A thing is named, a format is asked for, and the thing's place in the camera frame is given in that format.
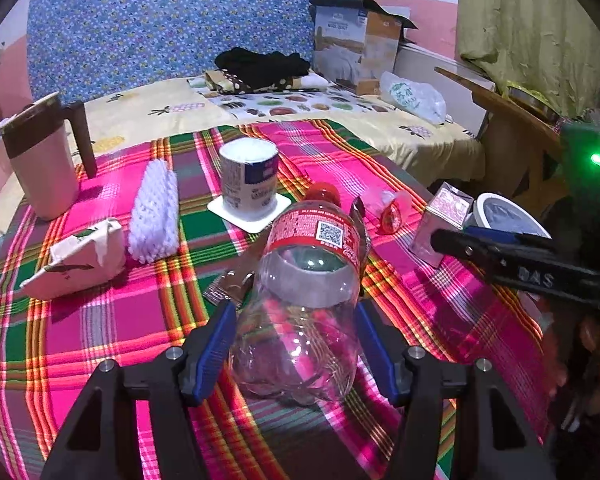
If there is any pink white small carton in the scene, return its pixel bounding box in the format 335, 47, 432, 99
410, 182, 474, 269

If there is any red lid plastic jelly cup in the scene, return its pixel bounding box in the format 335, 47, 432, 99
379, 191, 412, 235

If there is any brown snack wrapper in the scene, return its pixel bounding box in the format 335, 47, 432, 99
202, 232, 268, 309

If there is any clear plastic bottle red label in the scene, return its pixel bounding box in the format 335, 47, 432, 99
228, 182, 370, 405

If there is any white paper cup blue label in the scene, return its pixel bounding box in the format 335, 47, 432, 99
219, 136, 279, 220

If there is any white round trash bin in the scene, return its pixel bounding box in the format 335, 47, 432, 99
465, 193, 550, 238

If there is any wooden round table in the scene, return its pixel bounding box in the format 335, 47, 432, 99
436, 67, 567, 217

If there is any pink plaid tablecloth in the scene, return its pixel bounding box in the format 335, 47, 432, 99
0, 118, 552, 480

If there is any metal bowl on table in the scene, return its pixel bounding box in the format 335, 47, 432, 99
506, 84, 560, 125

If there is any white green plastic bag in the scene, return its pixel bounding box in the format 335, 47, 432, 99
379, 72, 446, 125

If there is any white foam fruit net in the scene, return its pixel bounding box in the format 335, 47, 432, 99
128, 159, 180, 264

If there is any fruit pattern white blanket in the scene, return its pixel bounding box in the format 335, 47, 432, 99
187, 76, 396, 119

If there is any olive green curtain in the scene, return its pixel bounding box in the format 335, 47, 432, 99
456, 0, 600, 117

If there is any cardboard box with print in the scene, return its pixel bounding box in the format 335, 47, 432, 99
310, 0, 417, 96

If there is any black clothing pile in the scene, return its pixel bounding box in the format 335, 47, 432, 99
214, 47, 311, 90

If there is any yellow pineapple bed sheet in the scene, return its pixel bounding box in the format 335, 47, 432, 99
0, 77, 487, 261

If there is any pink jug brown lid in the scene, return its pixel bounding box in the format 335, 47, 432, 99
2, 92, 97, 221

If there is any blue floral mattress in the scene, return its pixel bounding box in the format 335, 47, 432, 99
27, 0, 313, 102

